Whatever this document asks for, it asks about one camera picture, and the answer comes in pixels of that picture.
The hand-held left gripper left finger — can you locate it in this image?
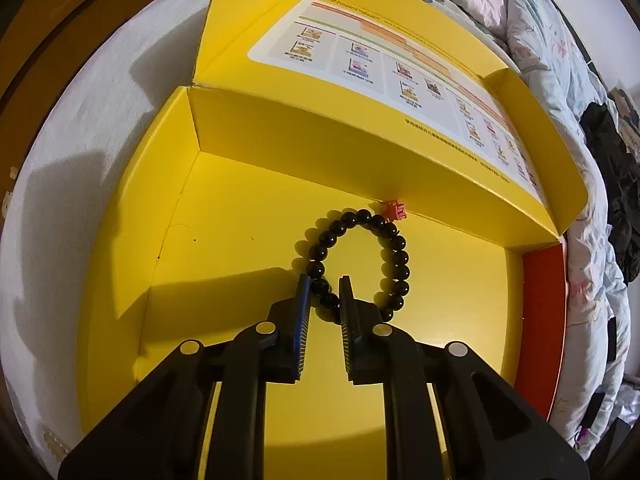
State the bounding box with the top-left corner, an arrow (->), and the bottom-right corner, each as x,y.
57,274 -> 314,480

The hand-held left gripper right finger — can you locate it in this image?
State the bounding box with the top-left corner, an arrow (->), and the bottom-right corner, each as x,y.
337,275 -> 592,480

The black bead bracelet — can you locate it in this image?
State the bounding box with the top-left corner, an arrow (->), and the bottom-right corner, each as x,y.
305,208 -> 411,324

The yellow cardboard box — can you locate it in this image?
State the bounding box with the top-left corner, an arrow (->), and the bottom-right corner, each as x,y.
77,0 -> 589,480

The white green patterned mat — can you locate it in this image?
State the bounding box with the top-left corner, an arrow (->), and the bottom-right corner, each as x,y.
0,0 -> 226,480

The dark clothing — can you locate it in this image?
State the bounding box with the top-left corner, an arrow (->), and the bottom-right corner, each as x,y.
580,102 -> 640,284

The floral quilt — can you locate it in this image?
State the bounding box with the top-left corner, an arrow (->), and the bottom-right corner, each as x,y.
350,0 -> 640,461

